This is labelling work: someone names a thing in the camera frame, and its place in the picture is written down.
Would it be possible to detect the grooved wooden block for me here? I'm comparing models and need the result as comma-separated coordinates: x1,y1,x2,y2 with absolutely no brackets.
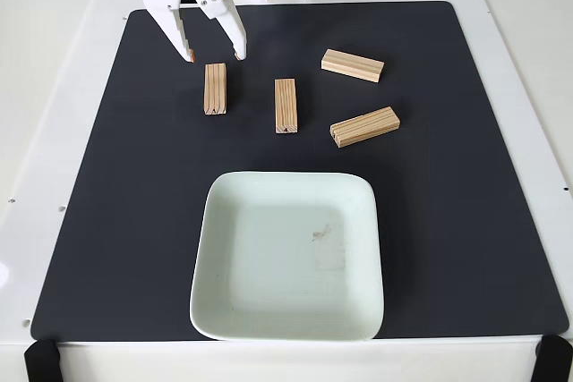
329,106,402,149
203,63,228,116

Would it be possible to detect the wooden block with number mark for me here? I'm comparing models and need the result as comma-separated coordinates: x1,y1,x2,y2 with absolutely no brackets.
274,78,299,135

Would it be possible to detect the smooth pale wooden block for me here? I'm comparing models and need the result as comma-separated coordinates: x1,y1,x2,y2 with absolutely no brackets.
321,48,386,84

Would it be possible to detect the pale green square plate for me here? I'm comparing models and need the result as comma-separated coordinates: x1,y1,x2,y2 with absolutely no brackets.
188,170,386,342

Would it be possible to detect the black table mat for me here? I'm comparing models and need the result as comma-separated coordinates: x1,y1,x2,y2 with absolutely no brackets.
30,0,569,342

